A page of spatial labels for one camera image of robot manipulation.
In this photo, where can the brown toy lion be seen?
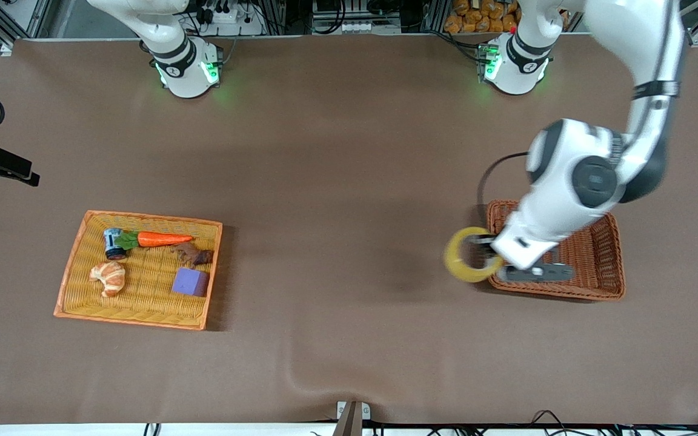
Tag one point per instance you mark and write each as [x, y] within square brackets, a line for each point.
[192, 254]

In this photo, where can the yellow wicker tray orange rim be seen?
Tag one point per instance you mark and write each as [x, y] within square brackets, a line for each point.
[143, 303]

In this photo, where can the black control box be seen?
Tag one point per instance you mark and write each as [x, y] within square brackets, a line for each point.
[331, 7]

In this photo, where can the metal table edge clamp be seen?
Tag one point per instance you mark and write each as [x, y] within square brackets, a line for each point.
[352, 415]

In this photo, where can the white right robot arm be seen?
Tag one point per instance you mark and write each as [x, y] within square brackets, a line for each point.
[182, 66]

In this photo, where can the white long power strip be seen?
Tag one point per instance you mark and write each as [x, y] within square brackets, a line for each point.
[367, 27]

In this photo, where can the brown table cover sheet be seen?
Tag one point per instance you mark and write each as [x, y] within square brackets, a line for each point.
[349, 181]

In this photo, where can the yellow clear tape roll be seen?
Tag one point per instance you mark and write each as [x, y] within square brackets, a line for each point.
[455, 260]

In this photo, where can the brown wicker basket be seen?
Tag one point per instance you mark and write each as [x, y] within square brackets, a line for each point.
[597, 266]

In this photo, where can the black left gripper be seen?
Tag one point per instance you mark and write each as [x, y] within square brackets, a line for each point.
[483, 241]

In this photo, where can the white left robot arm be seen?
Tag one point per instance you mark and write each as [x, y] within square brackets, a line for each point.
[573, 181]

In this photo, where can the pile of orange packets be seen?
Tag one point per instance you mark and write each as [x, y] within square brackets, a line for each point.
[482, 17]

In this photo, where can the toy croissant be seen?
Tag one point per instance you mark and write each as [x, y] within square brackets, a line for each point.
[108, 277]

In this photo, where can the purple foam cube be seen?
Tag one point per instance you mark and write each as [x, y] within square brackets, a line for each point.
[190, 282]

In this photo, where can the orange toy carrot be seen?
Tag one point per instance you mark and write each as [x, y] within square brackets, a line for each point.
[161, 239]

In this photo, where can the small blue labelled jar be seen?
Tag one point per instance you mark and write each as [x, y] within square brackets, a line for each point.
[113, 242]

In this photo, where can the white power strip with plugs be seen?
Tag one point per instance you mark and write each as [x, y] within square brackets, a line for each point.
[234, 21]

